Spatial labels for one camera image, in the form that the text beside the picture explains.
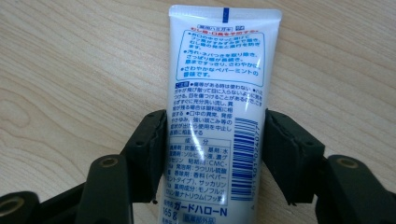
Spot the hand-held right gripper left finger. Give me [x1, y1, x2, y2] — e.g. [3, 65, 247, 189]
[120, 108, 168, 204]

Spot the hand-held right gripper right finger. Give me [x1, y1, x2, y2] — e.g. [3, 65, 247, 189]
[262, 107, 327, 206]

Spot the white blue toothpaste tube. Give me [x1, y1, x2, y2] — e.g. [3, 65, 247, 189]
[154, 4, 283, 224]

